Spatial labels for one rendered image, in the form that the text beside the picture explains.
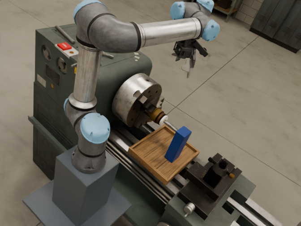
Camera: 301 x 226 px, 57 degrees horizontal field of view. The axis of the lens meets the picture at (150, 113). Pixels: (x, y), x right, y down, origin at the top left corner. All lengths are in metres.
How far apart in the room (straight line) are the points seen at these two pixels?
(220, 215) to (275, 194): 1.83
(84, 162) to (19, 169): 1.47
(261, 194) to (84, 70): 2.53
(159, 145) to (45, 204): 0.73
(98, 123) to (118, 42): 0.37
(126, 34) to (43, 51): 1.04
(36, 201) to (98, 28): 0.98
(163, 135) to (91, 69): 0.90
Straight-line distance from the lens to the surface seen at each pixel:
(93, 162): 1.20
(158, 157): 1.68
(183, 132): 1.55
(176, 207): 1.46
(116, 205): 1.58
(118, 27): 0.89
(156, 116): 1.59
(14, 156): 2.71
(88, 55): 1.03
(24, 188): 2.51
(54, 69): 1.79
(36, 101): 2.13
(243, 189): 1.74
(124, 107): 1.56
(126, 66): 1.65
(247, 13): 8.10
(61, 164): 1.27
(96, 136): 1.08
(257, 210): 1.79
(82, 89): 1.11
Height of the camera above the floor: 2.09
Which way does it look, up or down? 38 degrees down
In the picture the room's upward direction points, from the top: 20 degrees clockwise
